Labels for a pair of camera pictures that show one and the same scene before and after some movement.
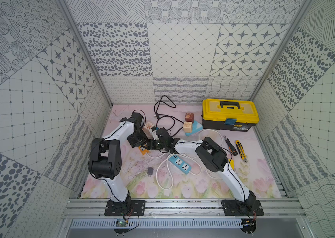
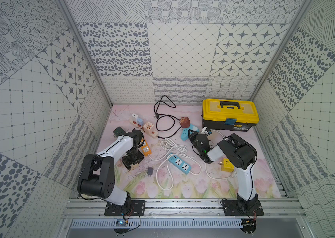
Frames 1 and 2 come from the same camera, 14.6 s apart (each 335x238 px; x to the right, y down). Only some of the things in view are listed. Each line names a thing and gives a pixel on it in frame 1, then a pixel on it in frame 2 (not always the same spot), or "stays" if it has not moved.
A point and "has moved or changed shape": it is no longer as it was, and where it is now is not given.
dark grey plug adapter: x=150 y=170 stays
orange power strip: x=143 y=150 stays
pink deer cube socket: x=146 y=127 stays
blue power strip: x=180 y=164 stays
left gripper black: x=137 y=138 to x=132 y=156
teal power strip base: x=196 y=127 has moved or changed shape
